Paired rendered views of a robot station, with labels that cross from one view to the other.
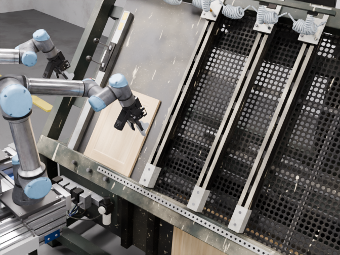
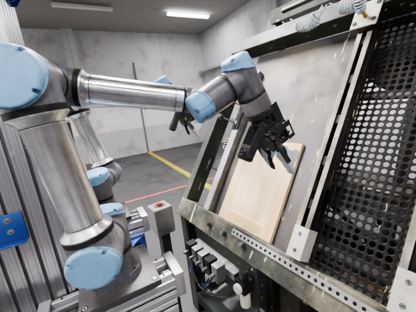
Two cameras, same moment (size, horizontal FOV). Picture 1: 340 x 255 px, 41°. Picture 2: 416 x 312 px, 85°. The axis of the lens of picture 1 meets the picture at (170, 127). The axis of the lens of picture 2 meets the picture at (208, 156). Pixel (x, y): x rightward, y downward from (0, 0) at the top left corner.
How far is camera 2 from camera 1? 153 cm
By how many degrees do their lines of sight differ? 24
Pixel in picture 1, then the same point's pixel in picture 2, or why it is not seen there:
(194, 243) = not seen: outside the picture
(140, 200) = (291, 280)
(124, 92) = (250, 82)
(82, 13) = not seen: hidden behind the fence
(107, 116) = (241, 172)
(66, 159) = (201, 220)
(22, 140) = (43, 169)
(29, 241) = not seen: outside the picture
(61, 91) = (144, 95)
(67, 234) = (210, 301)
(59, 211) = (166, 298)
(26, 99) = (23, 66)
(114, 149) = (251, 207)
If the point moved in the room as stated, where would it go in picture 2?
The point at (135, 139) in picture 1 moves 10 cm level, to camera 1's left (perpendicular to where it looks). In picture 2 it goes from (276, 194) to (254, 193)
